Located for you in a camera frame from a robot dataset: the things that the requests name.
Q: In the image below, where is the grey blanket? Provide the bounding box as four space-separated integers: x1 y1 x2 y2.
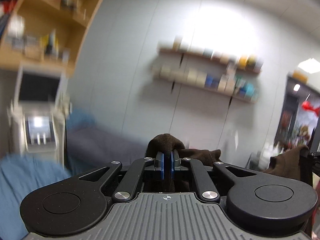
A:
67 126 147 174

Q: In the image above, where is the wooden wall cabinet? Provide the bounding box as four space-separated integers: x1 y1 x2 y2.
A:
1 0 103 76

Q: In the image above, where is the upper wooden wall shelf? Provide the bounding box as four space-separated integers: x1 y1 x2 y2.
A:
157 37 264 75

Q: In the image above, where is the dark brown garment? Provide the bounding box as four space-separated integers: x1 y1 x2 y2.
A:
144 133 307 196

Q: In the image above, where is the blue bed sheet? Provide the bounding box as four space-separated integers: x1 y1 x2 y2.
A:
0 108 97 240

